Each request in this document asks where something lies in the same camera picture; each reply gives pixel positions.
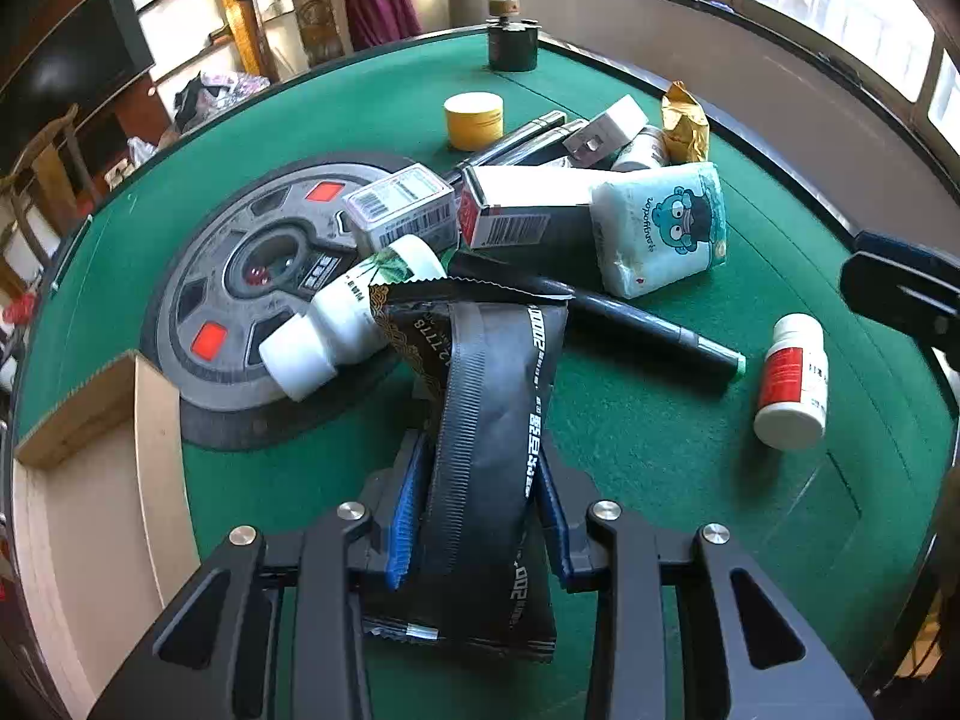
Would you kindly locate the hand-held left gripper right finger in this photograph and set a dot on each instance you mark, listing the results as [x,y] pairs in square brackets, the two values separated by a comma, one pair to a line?
[551,514]

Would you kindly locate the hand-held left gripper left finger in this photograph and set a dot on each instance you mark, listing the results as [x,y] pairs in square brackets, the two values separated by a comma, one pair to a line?
[401,532]

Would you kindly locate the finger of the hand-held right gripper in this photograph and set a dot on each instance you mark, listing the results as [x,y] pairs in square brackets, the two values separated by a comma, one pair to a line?
[892,289]
[907,242]

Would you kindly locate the black snack packet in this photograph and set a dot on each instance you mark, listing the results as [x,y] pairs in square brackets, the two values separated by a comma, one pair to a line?
[487,405]

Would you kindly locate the white bottle red label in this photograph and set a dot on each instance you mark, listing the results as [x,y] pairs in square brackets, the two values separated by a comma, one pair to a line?
[795,390]

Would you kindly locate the white bottle leaf label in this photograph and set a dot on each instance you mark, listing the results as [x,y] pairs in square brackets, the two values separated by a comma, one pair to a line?
[341,307]

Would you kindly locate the cartoon print tissue pack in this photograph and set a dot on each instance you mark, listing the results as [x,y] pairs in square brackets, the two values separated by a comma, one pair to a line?
[660,232]

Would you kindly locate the gold yellow packet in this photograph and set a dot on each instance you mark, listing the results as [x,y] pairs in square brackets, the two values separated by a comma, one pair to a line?
[684,127]

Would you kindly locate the cardboard box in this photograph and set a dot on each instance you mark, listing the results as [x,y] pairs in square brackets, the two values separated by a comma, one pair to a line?
[97,510]

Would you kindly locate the red black white box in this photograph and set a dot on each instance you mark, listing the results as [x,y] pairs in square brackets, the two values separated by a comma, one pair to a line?
[517,202]

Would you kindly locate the small white barcode box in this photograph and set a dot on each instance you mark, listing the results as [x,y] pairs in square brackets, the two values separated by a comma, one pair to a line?
[397,206]

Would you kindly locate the black marker green end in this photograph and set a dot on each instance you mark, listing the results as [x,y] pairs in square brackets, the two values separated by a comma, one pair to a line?
[660,326]

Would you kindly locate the round grey table control panel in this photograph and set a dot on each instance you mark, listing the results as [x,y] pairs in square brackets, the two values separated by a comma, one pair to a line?
[225,277]

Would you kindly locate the white small carton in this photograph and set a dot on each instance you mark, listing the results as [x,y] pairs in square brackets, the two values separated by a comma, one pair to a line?
[611,124]

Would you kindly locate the silver black tube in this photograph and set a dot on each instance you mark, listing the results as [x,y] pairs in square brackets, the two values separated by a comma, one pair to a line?
[561,136]
[540,124]

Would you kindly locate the yellow round jar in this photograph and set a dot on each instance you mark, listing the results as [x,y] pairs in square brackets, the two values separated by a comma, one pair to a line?
[472,124]

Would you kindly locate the dark green jar wooden lid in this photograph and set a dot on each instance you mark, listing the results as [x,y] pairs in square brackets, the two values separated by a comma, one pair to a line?
[512,45]

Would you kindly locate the white plastic bag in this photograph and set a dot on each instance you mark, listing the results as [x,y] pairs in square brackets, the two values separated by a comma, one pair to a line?
[141,151]

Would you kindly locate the pile of patterned bags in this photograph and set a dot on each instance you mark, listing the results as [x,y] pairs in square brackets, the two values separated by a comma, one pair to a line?
[217,94]

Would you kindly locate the wooden chair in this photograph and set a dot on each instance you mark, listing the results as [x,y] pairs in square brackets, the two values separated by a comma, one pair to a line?
[45,187]

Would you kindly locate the wooden chair carved back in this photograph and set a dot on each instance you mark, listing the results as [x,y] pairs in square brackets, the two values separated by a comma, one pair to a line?
[315,15]

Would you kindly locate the wooden shelf cabinet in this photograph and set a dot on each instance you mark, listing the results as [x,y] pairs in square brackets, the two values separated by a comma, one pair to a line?
[187,7]

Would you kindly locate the black flat television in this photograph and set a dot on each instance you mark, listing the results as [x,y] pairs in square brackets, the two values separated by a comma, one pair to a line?
[67,60]

